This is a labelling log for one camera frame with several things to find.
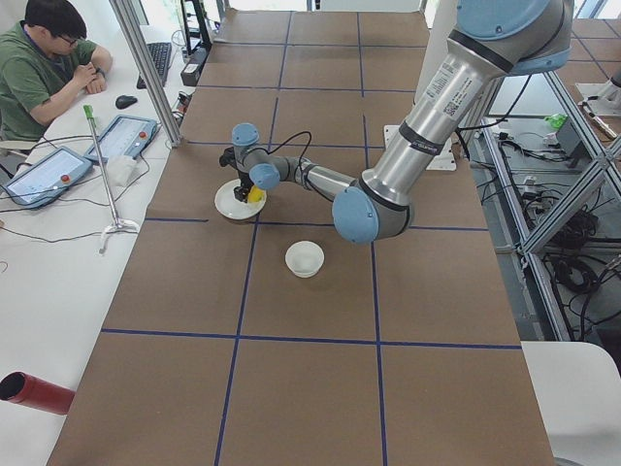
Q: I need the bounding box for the man in green shirt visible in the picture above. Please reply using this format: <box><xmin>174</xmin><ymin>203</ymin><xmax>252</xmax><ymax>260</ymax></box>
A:
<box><xmin>1</xmin><ymin>0</ymin><xmax>113</xmax><ymax>142</ymax></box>

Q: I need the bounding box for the silver stand with green tip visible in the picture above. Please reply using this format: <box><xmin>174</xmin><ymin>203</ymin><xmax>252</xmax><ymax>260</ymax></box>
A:
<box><xmin>82</xmin><ymin>105</ymin><xmax>139</xmax><ymax>255</ymax></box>

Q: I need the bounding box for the black computer mouse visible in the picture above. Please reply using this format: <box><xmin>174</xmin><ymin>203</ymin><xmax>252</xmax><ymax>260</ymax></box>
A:
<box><xmin>114</xmin><ymin>94</ymin><xmax>138</xmax><ymax>110</ymax></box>

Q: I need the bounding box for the white bowl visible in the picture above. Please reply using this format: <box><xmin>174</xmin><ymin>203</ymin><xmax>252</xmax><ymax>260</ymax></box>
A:
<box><xmin>284</xmin><ymin>241</ymin><xmax>325</xmax><ymax>278</ymax></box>

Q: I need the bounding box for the aluminium frame post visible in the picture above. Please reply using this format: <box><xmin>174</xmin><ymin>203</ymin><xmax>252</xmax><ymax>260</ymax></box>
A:
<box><xmin>110</xmin><ymin>0</ymin><xmax>182</xmax><ymax>148</ymax></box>

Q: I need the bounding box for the red cylinder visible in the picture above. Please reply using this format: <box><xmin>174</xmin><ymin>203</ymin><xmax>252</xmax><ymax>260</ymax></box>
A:
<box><xmin>1</xmin><ymin>372</ymin><xmax>75</xmax><ymax>416</ymax></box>

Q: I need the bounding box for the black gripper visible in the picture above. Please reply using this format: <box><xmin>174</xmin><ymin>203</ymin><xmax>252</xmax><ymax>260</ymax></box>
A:
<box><xmin>234</xmin><ymin>171</ymin><xmax>253</xmax><ymax>202</ymax></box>

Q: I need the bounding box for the far teach pendant tablet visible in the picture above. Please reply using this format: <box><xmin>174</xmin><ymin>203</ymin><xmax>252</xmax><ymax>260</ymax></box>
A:
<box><xmin>96</xmin><ymin>115</ymin><xmax>157</xmax><ymax>163</ymax></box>

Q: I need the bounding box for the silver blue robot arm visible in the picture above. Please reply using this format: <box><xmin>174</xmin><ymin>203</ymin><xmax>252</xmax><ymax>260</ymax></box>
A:
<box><xmin>219</xmin><ymin>1</ymin><xmax>573</xmax><ymax>244</ymax></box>

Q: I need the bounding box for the yellow lemon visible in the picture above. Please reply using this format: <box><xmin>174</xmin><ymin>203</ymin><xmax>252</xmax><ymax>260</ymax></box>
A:
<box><xmin>247</xmin><ymin>186</ymin><xmax>265</xmax><ymax>204</ymax></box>

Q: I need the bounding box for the black keyboard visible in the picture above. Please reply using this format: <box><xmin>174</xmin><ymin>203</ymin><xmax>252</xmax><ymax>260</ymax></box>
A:
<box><xmin>147</xmin><ymin>42</ymin><xmax>172</xmax><ymax>86</ymax></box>

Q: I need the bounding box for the near teach pendant tablet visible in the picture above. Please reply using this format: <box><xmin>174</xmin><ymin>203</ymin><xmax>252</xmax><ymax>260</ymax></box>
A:
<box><xmin>1</xmin><ymin>147</ymin><xmax>92</xmax><ymax>209</ymax></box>

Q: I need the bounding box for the teach pendant tablet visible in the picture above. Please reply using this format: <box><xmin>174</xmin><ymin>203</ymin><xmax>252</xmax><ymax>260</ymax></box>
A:
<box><xmin>1</xmin><ymin>147</ymin><xmax>92</xmax><ymax>209</ymax></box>
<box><xmin>96</xmin><ymin>115</ymin><xmax>157</xmax><ymax>163</ymax></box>

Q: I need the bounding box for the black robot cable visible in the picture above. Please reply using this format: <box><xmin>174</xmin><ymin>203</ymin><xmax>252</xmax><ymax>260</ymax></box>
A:
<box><xmin>267</xmin><ymin>130</ymin><xmax>313</xmax><ymax>164</ymax></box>

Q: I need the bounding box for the black box device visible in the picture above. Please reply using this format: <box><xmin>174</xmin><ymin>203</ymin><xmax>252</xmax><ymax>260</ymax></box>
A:
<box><xmin>180</xmin><ymin>48</ymin><xmax>209</xmax><ymax>87</ymax></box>

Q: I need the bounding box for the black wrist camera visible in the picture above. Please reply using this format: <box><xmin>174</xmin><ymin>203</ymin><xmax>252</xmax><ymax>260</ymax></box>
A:
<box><xmin>218</xmin><ymin>147</ymin><xmax>237</xmax><ymax>169</ymax></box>

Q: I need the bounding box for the white plate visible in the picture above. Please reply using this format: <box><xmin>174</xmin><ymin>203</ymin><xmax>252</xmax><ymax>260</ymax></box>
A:
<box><xmin>214</xmin><ymin>180</ymin><xmax>267</xmax><ymax>220</ymax></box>

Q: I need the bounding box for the aluminium frame rack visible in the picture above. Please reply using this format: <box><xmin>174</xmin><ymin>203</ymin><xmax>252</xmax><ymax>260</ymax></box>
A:
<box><xmin>465</xmin><ymin>0</ymin><xmax>621</xmax><ymax>344</ymax></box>

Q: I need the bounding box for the brown paper table cover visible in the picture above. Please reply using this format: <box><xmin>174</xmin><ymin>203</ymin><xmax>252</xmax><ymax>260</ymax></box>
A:
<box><xmin>49</xmin><ymin>12</ymin><xmax>553</xmax><ymax>465</ymax></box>

